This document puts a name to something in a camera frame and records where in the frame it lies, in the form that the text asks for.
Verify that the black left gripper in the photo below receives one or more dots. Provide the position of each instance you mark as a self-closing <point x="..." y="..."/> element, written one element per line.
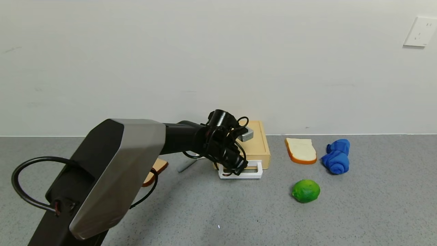
<point x="240" y="165"/>

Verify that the left robot arm silver black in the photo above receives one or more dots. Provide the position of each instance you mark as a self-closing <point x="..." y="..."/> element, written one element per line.
<point x="119" y="164"/>

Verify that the yellow drawer case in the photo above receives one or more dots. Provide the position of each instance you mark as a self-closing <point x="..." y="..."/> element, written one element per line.
<point x="257" y="147"/>

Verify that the white bread slice orange crust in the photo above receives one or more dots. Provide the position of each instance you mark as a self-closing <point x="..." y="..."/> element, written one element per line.
<point x="302" y="150"/>

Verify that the green lime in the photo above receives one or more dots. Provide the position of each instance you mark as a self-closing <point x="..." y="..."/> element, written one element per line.
<point x="306" y="191"/>

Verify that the brown crust toast slice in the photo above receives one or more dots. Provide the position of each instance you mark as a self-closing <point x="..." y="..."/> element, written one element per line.
<point x="158" y="165"/>

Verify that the blue rolled towel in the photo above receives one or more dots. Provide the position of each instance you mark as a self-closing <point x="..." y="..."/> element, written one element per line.
<point x="336" y="159"/>

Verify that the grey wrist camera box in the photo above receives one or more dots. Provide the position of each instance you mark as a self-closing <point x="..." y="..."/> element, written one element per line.
<point x="246" y="135"/>

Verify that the white wall socket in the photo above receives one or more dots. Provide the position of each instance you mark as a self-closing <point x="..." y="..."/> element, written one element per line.
<point x="420" y="31"/>

